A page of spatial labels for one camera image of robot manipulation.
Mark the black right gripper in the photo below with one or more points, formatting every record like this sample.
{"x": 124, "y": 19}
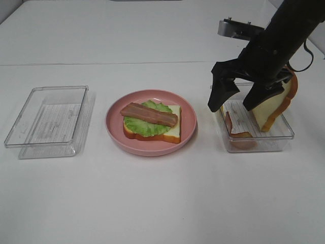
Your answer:
{"x": 262, "y": 61}

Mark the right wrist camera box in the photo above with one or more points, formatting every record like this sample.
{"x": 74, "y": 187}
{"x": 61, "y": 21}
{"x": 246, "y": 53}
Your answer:
{"x": 238, "y": 30}

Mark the clear plastic tray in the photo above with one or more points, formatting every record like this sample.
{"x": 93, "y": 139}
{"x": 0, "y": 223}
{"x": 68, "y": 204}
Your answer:
{"x": 52, "y": 123}
{"x": 274, "y": 140}

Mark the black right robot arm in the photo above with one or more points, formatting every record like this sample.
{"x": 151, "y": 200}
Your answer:
{"x": 297, "y": 17}

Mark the clear right plastic tray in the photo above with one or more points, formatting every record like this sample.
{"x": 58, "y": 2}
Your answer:
{"x": 274, "y": 140}

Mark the clear left plastic tray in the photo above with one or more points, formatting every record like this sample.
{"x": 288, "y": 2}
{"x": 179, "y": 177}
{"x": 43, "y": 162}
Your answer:
{"x": 52, "y": 123}

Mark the pink round plate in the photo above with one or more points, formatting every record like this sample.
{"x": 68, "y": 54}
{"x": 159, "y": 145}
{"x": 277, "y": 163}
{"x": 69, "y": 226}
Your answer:
{"x": 150, "y": 148}

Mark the green lettuce leaf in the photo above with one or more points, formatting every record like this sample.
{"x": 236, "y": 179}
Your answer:
{"x": 145, "y": 128}

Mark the bread slice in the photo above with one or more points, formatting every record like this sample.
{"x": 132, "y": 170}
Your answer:
{"x": 266, "y": 113}
{"x": 172, "y": 136}

